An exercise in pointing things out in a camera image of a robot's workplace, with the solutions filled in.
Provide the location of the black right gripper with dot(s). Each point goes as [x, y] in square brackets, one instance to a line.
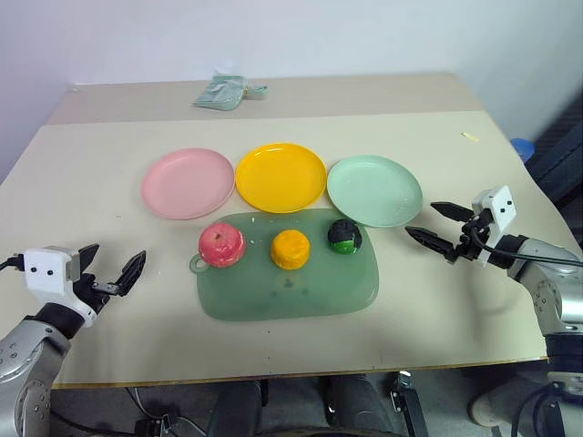
[469, 243]

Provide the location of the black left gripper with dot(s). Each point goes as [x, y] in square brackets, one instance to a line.
[93, 296]

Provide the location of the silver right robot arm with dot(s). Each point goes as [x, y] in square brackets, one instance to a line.
[551, 282]

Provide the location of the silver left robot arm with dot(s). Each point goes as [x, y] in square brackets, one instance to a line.
[20, 359]

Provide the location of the light green plate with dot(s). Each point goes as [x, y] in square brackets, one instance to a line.
[373, 190]

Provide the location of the green and black toy fruit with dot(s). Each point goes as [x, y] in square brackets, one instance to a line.
[344, 236]

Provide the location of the pink plate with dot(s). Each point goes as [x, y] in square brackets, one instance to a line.
[187, 182]

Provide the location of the orange toy fruit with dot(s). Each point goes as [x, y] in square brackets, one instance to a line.
[290, 249]

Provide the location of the yellow plate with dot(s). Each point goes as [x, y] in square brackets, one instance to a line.
[280, 177]

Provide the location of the small yellow paper scrap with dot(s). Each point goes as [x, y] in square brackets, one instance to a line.
[470, 135]

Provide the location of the blue round object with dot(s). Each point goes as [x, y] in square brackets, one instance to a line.
[522, 148]

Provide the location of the red toy apple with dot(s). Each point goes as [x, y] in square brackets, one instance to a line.
[221, 245]

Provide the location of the black chair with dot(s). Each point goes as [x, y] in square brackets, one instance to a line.
[560, 150]

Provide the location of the translucent green cutting mat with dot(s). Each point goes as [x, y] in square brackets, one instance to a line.
[287, 282]

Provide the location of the small black box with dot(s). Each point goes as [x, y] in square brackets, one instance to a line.
[155, 427]

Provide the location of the beige rounded object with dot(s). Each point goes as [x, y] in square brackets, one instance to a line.
[489, 406]

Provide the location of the dark rounded shape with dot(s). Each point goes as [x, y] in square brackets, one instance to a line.
[357, 400]

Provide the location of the folded pale green bag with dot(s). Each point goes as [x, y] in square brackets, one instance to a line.
[221, 93]

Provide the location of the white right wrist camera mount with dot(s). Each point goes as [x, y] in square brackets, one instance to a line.
[498, 207]

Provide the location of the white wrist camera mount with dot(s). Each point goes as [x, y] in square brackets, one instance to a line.
[498, 207]
[45, 273]

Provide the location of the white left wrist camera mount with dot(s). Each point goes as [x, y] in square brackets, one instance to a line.
[45, 273]

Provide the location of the black metal bracket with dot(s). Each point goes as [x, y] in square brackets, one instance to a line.
[407, 403]

